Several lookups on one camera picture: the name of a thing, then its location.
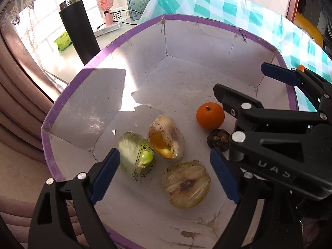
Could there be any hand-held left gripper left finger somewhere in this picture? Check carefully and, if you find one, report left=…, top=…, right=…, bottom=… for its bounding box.
left=28, top=148, right=121, bottom=249

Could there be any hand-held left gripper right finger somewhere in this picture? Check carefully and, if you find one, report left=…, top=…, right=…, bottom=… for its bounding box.
left=210, top=148, right=304, bottom=249

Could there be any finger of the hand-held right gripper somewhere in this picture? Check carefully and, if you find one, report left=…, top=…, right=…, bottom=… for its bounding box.
left=213, top=83, right=329, bottom=161
left=261, top=62, right=332, bottom=111

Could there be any green apple half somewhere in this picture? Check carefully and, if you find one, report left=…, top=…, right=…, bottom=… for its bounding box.
left=118, top=132, right=155, bottom=182

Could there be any dark brown round fruit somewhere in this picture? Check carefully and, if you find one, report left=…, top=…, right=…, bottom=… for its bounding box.
left=207, top=129, right=230, bottom=151

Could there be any pear half brown core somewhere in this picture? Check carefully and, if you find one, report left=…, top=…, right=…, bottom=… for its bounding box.
left=162, top=162, right=211, bottom=209

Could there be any purple cardboard box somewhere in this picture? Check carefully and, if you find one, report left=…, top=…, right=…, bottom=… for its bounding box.
left=41, top=14, right=299, bottom=249

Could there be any pale fruit half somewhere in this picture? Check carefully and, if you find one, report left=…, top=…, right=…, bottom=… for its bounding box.
left=147, top=115, right=185, bottom=159

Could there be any yellow cushion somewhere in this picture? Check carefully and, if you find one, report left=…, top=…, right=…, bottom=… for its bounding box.
left=296, top=12, right=323, bottom=48

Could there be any teal white checkered tablecloth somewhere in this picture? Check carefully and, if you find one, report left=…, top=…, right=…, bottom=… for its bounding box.
left=140, top=0, right=332, bottom=112

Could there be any brown curtain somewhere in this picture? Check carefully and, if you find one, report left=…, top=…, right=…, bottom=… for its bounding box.
left=0, top=28, right=68, bottom=249

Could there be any white windowsill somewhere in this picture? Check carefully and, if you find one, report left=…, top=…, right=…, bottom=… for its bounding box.
left=39, top=18, right=146, bottom=83

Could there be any teal tin box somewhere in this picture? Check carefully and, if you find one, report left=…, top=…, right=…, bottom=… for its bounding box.
left=127, top=0, right=153, bottom=21

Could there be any white perforated device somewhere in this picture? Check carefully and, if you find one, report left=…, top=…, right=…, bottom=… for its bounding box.
left=111, top=6, right=129, bottom=23

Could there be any green wipes packet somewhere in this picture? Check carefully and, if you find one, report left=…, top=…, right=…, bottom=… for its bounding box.
left=54, top=31, right=73, bottom=52

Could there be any white flat power strip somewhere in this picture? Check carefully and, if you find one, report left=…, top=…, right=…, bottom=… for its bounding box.
left=93, top=22, right=122, bottom=37

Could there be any black thermos bottle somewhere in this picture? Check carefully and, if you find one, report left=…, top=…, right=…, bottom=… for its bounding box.
left=59, top=0, right=101, bottom=66

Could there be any pink handheld fan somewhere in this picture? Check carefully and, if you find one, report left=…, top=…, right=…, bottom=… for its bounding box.
left=98, top=0, right=114, bottom=26

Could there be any brown wooden door frame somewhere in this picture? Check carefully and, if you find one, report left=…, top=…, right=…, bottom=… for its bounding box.
left=286, top=0, right=301, bottom=23

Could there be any black cable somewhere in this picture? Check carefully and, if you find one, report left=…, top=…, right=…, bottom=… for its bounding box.
left=97, top=9, right=143, bottom=31

